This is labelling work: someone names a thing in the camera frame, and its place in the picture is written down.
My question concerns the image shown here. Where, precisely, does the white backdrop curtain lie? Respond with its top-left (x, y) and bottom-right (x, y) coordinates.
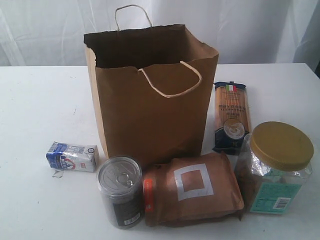
top-left (0, 0), bottom-right (320, 70)

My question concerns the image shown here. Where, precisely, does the brown paper bag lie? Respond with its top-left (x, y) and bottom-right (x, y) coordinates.
top-left (83, 5), bottom-right (220, 168)

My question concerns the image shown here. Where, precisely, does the brown kraft pouch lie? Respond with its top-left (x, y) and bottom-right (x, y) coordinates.
top-left (143, 152), bottom-right (245, 227)

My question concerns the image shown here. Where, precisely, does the blue white milk carton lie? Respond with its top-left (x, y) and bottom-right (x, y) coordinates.
top-left (46, 142), bottom-right (99, 173)

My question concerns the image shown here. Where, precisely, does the spaghetti packet with Italian flag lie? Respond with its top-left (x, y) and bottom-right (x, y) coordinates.
top-left (213, 81), bottom-right (251, 155)

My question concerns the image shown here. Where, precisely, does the gold lid clear jar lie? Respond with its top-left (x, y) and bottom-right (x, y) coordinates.
top-left (234, 121), bottom-right (314, 215)

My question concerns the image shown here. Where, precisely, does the dark tea clear can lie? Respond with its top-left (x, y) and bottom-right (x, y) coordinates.
top-left (97, 156), bottom-right (144, 229)

